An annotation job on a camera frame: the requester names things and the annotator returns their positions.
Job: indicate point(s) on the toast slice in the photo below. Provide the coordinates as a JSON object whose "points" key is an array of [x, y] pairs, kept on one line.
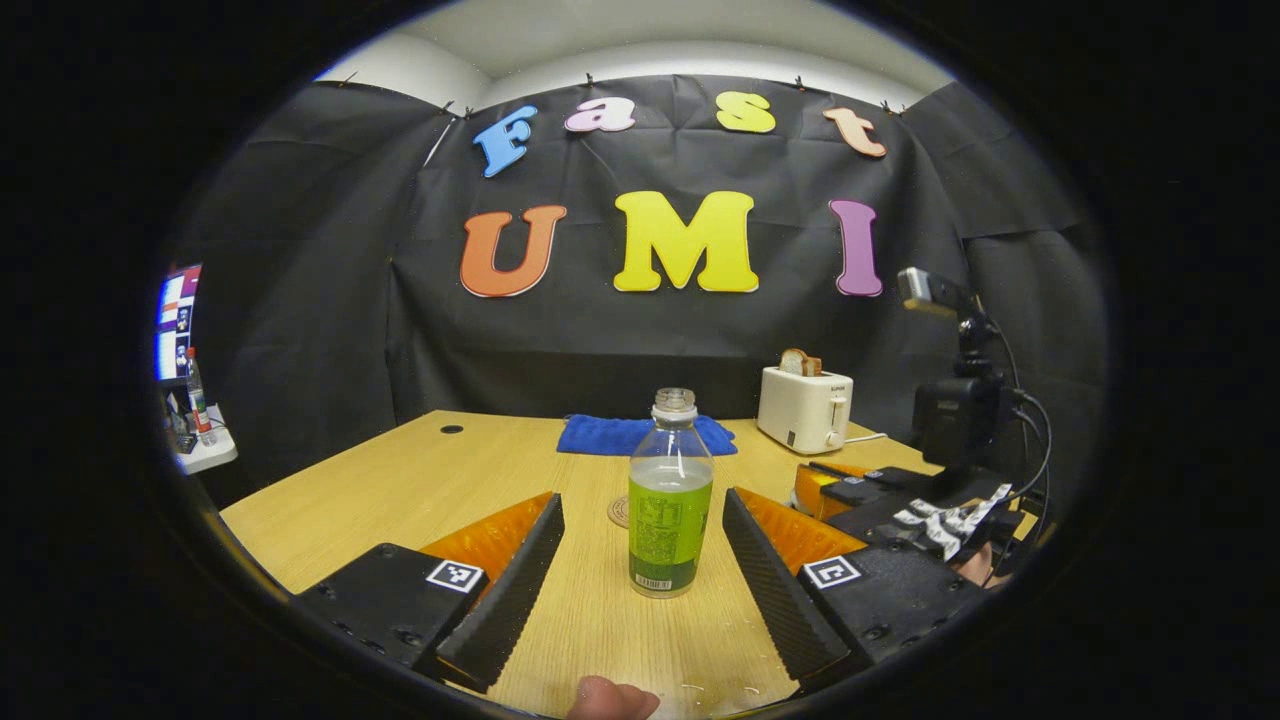
{"points": [[797, 362]]}

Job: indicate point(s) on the round wooden coaster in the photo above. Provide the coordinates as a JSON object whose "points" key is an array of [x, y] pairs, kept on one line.
{"points": [[618, 513]]}

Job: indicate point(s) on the black backdrop cloth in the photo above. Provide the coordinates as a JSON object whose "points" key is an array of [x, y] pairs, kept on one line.
{"points": [[600, 350]]}

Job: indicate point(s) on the green label water bottle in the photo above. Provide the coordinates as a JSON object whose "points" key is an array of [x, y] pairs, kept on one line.
{"points": [[670, 520]]}

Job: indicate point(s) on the computer monitor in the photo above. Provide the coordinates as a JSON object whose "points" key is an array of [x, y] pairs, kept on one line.
{"points": [[178, 320]]}

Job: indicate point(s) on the white side table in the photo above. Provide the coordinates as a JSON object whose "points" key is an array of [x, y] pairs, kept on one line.
{"points": [[205, 455]]}

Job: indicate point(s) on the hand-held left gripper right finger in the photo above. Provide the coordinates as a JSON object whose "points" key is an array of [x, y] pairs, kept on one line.
{"points": [[770, 590]]}

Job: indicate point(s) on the red cap bottle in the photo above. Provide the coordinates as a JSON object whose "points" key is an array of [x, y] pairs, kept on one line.
{"points": [[197, 395]]}

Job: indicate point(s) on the blue towel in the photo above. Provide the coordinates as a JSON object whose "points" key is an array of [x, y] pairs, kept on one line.
{"points": [[600, 437]]}

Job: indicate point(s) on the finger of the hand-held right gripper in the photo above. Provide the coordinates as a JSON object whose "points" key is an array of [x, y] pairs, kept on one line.
{"points": [[850, 492], [900, 480]]}

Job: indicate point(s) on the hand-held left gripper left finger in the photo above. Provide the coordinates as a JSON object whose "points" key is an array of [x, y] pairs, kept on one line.
{"points": [[515, 590]]}

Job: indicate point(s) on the white toaster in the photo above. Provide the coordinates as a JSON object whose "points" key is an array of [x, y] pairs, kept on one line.
{"points": [[800, 410]]}

